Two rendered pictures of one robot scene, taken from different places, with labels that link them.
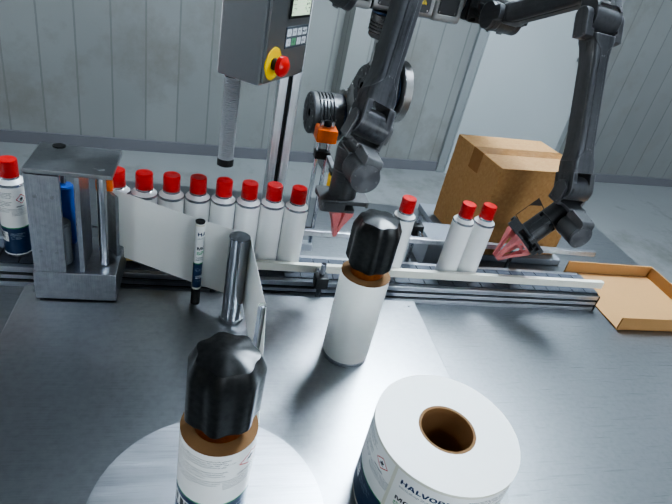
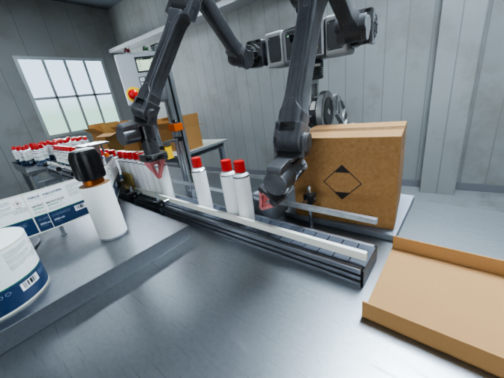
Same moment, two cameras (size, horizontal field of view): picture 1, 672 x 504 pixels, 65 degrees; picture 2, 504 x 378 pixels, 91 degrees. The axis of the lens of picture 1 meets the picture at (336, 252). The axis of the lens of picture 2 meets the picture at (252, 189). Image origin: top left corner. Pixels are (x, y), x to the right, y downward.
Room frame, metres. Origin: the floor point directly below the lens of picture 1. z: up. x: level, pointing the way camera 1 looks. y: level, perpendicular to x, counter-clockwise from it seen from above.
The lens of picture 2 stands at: (0.82, -0.96, 1.27)
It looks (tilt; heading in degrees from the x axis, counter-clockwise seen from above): 21 degrees down; 60
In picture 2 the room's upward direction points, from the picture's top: 8 degrees counter-clockwise
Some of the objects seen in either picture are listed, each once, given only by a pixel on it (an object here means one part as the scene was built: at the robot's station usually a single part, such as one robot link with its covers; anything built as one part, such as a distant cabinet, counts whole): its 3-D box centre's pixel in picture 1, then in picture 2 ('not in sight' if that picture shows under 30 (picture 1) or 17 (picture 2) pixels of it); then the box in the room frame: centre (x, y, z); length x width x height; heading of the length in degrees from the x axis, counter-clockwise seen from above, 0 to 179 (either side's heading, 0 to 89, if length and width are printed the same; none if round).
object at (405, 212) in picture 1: (398, 236); (201, 184); (1.10, -0.13, 0.98); 0.05 x 0.05 x 0.20
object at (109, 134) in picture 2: not in sight; (118, 135); (1.13, 3.06, 0.97); 0.46 x 0.44 x 0.37; 118
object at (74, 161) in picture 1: (75, 160); (91, 144); (0.81, 0.47, 1.14); 0.14 x 0.11 x 0.01; 107
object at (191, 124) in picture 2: not in sight; (181, 132); (1.68, 1.90, 0.97); 0.51 x 0.42 x 0.37; 28
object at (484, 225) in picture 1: (476, 242); (243, 192); (1.16, -0.33, 0.98); 0.05 x 0.05 x 0.20
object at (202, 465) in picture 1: (217, 441); not in sight; (0.40, 0.08, 1.04); 0.09 x 0.09 x 0.29
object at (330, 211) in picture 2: (409, 239); (218, 189); (1.15, -0.17, 0.95); 1.07 x 0.01 x 0.01; 107
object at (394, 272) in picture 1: (412, 273); (206, 210); (1.08, -0.19, 0.90); 1.07 x 0.01 x 0.02; 107
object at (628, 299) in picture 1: (635, 295); (465, 296); (1.32, -0.85, 0.85); 0.30 x 0.26 x 0.04; 107
